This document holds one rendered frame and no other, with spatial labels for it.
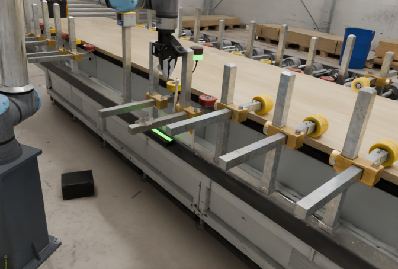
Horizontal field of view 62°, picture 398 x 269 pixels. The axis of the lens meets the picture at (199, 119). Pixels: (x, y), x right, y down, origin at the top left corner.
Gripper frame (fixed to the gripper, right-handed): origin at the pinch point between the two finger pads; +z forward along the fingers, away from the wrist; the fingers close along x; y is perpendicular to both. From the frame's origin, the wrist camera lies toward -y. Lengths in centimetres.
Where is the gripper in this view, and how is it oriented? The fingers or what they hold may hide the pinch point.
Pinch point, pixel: (167, 77)
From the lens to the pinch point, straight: 143.7
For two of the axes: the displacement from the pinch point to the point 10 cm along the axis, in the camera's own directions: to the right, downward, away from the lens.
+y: -6.6, -3.4, 6.7
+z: -0.7, 9.1, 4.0
